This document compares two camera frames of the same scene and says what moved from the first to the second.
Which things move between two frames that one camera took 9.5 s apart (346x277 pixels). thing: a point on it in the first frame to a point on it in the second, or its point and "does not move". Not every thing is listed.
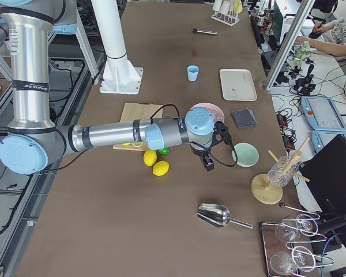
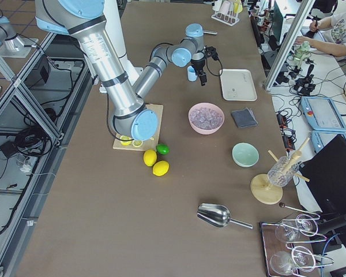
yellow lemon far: x=150 y=157 does not move
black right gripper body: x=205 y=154 to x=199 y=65
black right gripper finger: x=209 y=165 to x=203 y=78
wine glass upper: x=289 y=231 does not move
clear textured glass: x=275 y=176 does not move
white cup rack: x=226 y=11 does not move
